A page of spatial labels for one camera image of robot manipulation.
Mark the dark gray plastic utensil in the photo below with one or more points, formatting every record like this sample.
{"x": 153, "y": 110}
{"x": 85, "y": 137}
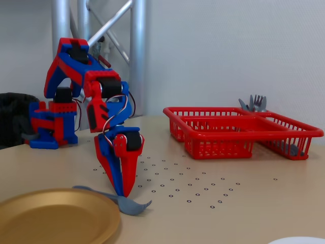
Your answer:
{"x": 292, "y": 150}

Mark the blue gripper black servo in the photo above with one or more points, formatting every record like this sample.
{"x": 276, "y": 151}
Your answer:
{"x": 121, "y": 147}

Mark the red blue robot arm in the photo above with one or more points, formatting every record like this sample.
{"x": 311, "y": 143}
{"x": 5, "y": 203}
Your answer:
{"x": 66, "y": 66}

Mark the gray plastic knife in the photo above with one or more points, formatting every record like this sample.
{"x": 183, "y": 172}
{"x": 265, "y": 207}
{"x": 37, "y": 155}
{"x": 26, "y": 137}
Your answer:
{"x": 243, "y": 103}
{"x": 251, "y": 101}

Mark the gray plastic fork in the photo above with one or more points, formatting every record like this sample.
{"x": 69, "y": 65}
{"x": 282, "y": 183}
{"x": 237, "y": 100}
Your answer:
{"x": 257, "y": 99}
{"x": 132, "y": 207}

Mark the red plastic dish basket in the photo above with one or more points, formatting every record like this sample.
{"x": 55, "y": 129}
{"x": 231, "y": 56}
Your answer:
{"x": 254, "y": 132}

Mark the white round disc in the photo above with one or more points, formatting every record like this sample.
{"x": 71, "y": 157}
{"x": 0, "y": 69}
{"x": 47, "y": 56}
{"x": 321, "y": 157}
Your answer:
{"x": 299, "y": 241}

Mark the gray plastic spoon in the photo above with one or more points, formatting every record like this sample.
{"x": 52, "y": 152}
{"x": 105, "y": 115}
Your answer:
{"x": 262, "y": 106}

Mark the gold plastic plate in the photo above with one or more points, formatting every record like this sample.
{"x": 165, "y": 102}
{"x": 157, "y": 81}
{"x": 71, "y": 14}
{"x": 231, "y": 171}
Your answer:
{"x": 50, "y": 216}

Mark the aluminium truss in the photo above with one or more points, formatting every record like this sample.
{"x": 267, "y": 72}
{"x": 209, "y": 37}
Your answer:
{"x": 137, "y": 50}

